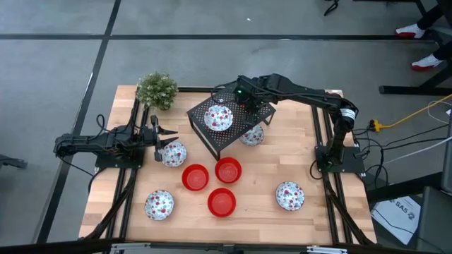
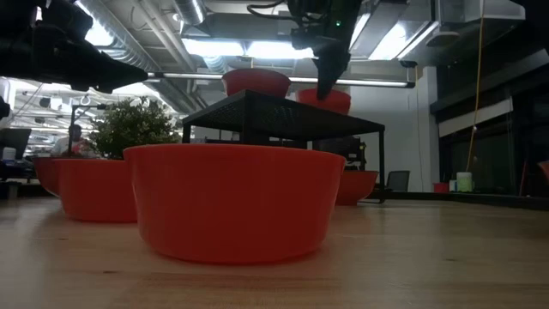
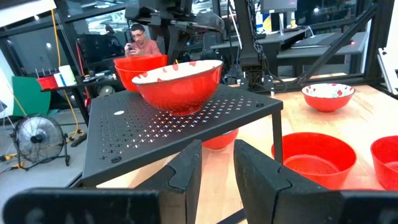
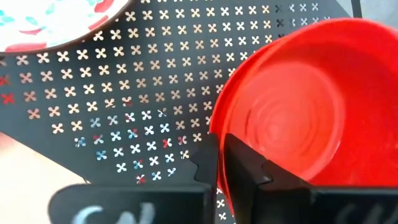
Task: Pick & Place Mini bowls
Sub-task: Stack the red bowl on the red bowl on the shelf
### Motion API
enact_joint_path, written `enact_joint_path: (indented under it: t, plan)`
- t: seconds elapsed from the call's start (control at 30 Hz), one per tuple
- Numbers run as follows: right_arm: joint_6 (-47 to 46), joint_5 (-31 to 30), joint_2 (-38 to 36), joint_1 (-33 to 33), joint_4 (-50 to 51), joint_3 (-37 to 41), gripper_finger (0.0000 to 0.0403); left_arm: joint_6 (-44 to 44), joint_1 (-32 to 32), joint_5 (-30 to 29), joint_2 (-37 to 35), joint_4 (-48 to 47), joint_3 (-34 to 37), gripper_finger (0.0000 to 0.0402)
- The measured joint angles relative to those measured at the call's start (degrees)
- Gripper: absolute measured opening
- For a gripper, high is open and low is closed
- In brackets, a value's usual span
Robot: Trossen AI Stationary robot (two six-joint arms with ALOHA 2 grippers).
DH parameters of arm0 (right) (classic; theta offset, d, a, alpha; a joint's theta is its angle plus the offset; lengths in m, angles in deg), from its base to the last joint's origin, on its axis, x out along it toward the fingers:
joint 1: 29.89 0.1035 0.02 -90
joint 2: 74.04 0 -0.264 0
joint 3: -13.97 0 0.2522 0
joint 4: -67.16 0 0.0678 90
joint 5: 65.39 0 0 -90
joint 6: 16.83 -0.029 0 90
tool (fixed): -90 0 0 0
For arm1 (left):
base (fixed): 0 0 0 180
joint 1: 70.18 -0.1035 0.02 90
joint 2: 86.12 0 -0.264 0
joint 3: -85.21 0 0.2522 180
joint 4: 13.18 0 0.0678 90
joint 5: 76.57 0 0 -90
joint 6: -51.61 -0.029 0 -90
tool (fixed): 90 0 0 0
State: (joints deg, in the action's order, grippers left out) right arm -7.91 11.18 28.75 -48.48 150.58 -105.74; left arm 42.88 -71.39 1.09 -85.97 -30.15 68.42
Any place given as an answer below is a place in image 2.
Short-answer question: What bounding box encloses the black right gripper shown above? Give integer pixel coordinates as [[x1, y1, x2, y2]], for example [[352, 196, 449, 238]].
[[286, 0, 365, 101]]

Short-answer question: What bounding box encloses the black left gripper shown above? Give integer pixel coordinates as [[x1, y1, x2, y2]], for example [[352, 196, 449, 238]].
[[36, 0, 149, 94]]

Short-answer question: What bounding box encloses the plain red mini bowl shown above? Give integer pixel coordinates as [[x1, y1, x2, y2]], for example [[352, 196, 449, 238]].
[[123, 143, 347, 265], [296, 87, 352, 98], [57, 158, 138, 223], [295, 92, 352, 116]]

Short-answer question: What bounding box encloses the artificial green potted plant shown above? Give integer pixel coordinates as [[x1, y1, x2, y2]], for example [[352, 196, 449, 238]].
[[87, 96, 182, 161]]

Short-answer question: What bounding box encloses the person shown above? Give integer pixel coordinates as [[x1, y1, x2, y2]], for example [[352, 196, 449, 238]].
[[50, 123, 94, 159]]

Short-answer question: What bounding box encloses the long linear light fixture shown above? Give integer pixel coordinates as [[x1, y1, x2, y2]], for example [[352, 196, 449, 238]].
[[147, 71, 416, 89]]

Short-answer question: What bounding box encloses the slanted ceiling light panel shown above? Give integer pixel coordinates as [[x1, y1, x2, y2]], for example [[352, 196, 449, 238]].
[[367, 20, 441, 61]]

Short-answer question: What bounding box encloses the black perforated metal rack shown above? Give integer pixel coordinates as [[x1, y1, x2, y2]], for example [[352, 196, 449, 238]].
[[182, 88, 386, 205]]

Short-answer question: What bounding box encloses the black equipment cart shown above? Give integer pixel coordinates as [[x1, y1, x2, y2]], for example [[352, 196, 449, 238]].
[[312, 136, 368, 173]]

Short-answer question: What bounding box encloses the black computer monitor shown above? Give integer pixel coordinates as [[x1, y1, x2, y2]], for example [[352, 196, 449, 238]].
[[0, 127, 33, 161]]

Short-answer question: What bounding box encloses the grey office chair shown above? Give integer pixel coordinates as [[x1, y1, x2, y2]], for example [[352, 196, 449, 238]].
[[384, 169, 412, 193]]

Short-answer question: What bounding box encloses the green white container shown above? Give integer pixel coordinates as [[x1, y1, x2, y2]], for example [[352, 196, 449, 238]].
[[455, 171, 474, 193]]

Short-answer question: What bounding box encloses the long silver spiral duct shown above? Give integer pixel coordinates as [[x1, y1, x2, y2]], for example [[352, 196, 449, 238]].
[[76, 0, 207, 115]]

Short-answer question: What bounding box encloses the black metal stand frame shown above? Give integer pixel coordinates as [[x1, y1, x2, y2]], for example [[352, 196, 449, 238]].
[[67, 102, 109, 158]]

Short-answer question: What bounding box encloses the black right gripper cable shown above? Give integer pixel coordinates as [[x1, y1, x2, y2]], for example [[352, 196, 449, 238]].
[[246, 2, 301, 21]]

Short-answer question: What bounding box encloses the short silver spiral duct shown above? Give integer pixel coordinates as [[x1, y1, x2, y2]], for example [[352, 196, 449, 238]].
[[173, 0, 207, 26]]

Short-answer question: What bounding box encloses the yellow extension cord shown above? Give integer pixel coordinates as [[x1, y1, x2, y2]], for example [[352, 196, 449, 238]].
[[465, 0, 486, 173]]

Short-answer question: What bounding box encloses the black aluminium table frame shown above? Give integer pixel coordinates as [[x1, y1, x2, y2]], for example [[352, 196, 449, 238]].
[[368, 191, 549, 212]]

